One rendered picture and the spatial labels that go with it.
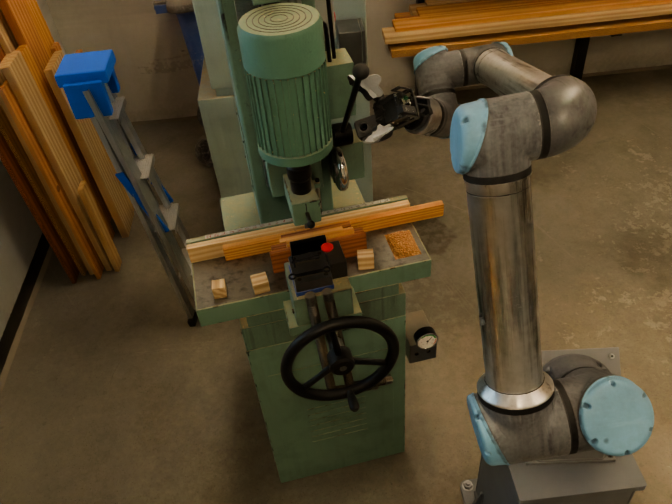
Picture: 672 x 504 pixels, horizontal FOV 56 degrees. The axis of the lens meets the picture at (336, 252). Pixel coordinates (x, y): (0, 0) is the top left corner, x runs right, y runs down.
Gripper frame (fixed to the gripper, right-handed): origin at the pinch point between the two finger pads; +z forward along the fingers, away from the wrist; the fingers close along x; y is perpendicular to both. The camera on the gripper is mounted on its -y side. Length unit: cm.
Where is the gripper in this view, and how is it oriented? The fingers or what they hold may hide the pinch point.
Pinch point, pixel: (352, 109)
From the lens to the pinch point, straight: 139.6
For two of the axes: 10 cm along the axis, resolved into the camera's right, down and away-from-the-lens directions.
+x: 2.2, 9.7, -1.3
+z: -6.8, 0.6, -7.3
